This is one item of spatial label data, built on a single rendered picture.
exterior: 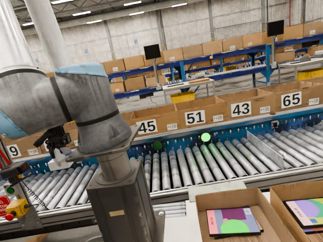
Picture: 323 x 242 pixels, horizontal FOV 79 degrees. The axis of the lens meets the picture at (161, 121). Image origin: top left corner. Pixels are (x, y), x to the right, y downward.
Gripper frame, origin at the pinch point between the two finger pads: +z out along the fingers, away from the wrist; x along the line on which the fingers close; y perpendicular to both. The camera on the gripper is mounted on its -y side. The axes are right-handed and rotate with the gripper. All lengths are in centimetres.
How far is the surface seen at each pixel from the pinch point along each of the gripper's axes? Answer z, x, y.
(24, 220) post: 31.4, -0.9, -31.0
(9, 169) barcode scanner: -3.4, -6.3, -21.7
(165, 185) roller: 30, 7, 51
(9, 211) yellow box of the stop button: 19.0, -7.5, -29.8
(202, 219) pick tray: 29, -23, 66
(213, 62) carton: 8, 924, 338
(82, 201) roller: 30.2, 5.6, 0.5
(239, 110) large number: 8, 59, 117
